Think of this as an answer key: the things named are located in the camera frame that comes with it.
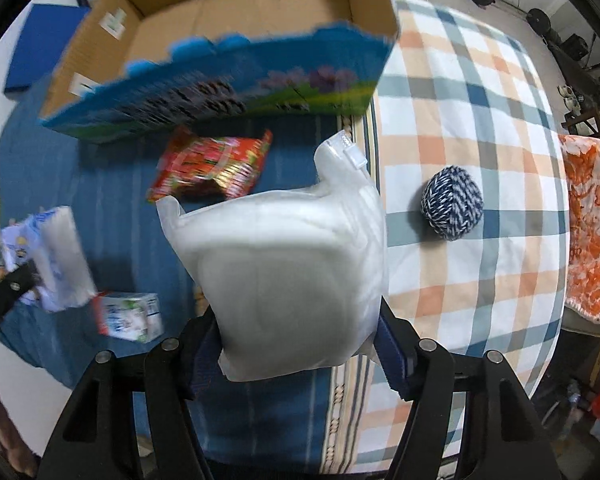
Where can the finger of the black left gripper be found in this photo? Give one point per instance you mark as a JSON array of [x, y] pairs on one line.
[[15, 284]]

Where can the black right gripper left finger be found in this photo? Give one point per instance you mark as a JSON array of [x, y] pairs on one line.
[[95, 435]]

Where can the blue cartoon tissue pack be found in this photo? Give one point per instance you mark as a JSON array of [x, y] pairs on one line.
[[50, 241]]

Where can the red white tissue pack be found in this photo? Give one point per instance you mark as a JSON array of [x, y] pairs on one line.
[[130, 316]]

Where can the blue white yarn ball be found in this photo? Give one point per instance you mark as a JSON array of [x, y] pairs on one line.
[[451, 203]]

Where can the white soft pillow pack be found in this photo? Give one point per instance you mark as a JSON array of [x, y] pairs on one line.
[[294, 277]]

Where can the red floral snack bag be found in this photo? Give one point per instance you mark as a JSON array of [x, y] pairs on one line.
[[195, 165]]

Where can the orange white floral cloth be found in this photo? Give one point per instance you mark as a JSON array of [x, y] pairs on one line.
[[581, 155]]

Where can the blue striped bed cover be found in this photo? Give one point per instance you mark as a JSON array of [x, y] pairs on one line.
[[306, 422]]

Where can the plaid checkered blanket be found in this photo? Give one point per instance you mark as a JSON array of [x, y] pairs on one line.
[[464, 150]]

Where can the blue foam mat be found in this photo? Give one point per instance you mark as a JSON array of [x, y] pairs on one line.
[[45, 34]]

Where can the large open cardboard box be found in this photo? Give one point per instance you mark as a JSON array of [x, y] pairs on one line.
[[138, 66]]

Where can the floor barbell with plates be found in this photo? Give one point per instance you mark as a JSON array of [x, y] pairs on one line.
[[537, 19]]

